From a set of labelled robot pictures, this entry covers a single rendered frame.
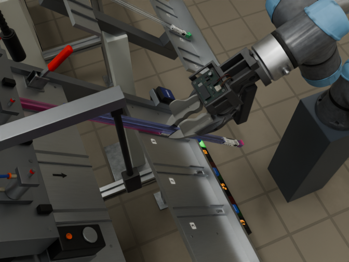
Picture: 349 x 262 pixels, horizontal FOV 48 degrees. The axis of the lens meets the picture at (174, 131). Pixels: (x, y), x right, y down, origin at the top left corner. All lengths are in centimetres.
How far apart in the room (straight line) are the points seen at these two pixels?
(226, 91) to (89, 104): 35
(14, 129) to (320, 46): 51
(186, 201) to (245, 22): 165
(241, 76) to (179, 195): 32
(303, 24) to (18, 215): 51
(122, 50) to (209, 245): 61
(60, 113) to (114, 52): 81
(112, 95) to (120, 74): 88
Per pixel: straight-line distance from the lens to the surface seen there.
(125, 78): 127
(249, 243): 96
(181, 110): 75
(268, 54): 69
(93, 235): 58
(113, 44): 115
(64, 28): 240
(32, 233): 52
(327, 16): 70
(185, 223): 84
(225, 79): 67
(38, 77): 78
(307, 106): 139
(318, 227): 182
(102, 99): 37
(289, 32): 70
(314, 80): 81
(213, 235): 90
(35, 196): 55
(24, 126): 37
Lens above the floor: 165
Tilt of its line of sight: 60 degrees down
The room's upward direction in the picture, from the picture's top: straight up
